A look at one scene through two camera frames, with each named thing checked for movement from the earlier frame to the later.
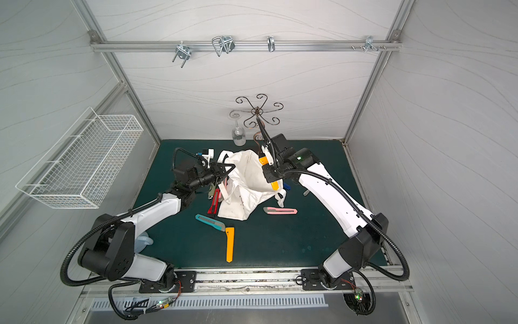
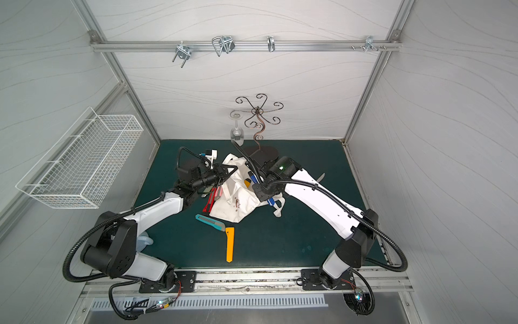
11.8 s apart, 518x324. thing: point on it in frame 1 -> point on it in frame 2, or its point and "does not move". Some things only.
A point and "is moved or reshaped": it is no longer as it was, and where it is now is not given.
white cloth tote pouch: (244, 186) is moved or reshaped
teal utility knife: (216, 224) does not move
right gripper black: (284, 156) -> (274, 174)
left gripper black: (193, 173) does not move
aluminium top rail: (252, 45) does not move
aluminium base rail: (363, 285) does not move
